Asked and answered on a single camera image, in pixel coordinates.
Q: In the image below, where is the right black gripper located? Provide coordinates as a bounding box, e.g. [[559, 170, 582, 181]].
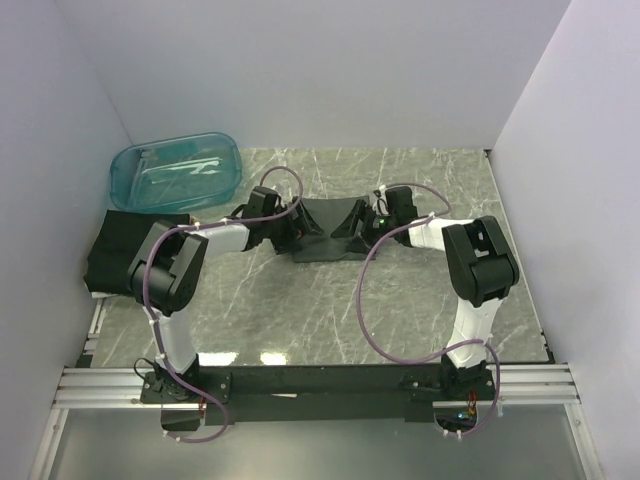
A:
[[332, 200, 398, 256]]

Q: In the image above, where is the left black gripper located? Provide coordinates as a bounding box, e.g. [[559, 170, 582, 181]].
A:
[[263, 197, 323, 255]]

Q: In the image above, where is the grey t-shirt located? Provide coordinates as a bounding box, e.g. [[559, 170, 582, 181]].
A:
[[291, 196, 371, 264]]

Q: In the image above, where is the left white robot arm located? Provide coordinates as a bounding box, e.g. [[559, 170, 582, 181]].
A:
[[128, 186, 321, 402]]

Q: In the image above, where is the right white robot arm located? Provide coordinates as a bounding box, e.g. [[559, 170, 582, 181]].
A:
[[333, 183, 520, 399]]

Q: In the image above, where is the teal plastic bin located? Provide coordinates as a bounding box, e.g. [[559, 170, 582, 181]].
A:
[[110, 132, 243, 214]]

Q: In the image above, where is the folded black t-shirt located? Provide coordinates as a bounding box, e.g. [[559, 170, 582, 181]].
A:
[[83, 210, 191, 298]]

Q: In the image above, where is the black base beam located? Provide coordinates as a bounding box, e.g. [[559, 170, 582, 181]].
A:
[[140, 363, 496, 431]]

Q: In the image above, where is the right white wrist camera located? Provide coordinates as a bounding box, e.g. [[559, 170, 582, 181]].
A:
[[373, 186, 386, 201]]

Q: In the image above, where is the aluminium frame rail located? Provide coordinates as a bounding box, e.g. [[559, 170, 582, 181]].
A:
[[49, 299, 584, 411]]

